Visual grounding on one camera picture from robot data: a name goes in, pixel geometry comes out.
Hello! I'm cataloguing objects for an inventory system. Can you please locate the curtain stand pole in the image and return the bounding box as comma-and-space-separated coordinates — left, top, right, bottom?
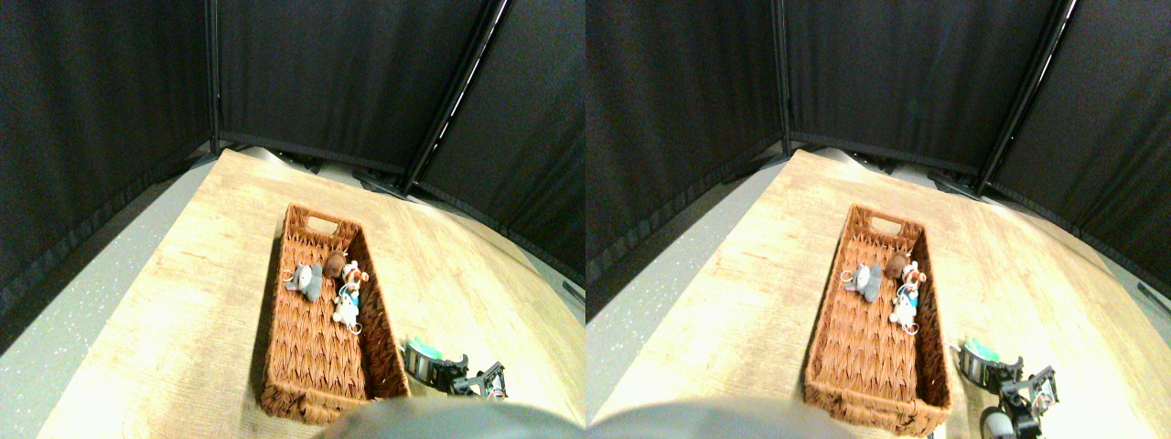
402, 0, 510, 194
205, 0, 223, 154
973, 0, 1077, 194
773, 0, 793, 154

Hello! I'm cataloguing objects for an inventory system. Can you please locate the brown wicker basket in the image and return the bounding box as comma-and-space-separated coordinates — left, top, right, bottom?
260, 203, 411, 425
804, 203, 952, 437

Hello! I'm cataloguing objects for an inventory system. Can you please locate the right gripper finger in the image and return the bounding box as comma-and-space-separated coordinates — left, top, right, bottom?
403, 346, 451, 391
958, 346, 1004, 391

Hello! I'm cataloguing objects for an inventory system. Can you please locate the grey mouse toy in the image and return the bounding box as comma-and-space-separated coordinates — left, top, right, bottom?
840, 262, 885, 305
282, 262, 325, 304

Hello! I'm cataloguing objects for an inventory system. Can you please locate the black bracket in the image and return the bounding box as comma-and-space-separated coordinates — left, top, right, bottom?
470, 360, 508, 402

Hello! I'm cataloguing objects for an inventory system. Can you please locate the white toy with blue hat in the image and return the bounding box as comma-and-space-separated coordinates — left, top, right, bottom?
330, 282, 365, 336
889, 282, 921, 336

